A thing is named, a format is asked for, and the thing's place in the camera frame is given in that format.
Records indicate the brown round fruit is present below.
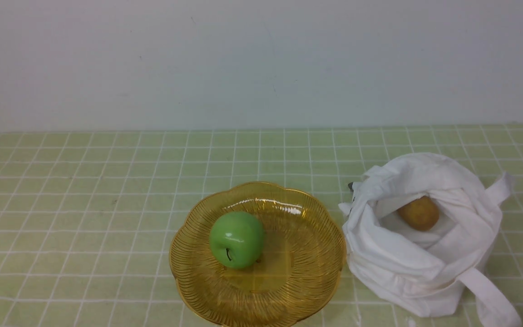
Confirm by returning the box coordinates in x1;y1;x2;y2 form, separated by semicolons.
397;196;441;232

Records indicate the white cloth bag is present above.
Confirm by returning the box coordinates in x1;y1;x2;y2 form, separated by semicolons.
339;153;522;327

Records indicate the amber glass fruit plate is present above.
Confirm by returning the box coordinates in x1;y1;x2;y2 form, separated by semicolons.
169;181;346;327

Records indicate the green apple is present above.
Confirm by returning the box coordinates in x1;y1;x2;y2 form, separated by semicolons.
209;211;265;269

